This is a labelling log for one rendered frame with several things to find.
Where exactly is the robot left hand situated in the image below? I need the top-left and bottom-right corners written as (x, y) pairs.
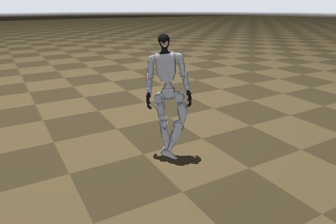
top-left (146, 92), bottom-right (152, 109)

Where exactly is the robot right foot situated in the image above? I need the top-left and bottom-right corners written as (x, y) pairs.
top-left (161, 150), bottom-right (178, 159)

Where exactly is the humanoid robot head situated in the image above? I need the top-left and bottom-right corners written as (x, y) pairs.
top-left (158, 34), bottom-right (170, 54)

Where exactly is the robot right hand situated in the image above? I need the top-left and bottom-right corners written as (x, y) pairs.
top-left (186, 90), bottom-right (192, 107)

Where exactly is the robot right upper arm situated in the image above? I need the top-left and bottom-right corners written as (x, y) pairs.
top-left (174, 53), bottom-right (186, 77)

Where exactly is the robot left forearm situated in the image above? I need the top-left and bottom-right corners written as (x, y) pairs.
top-left (146, 73), bottom-right (153, 96)

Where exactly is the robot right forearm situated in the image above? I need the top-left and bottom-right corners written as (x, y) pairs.
top-left (182, 71), bottom-right (191, 94)

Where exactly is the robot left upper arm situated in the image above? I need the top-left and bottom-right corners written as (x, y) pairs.
top-left (148, 55), bottom-right (155, 79)

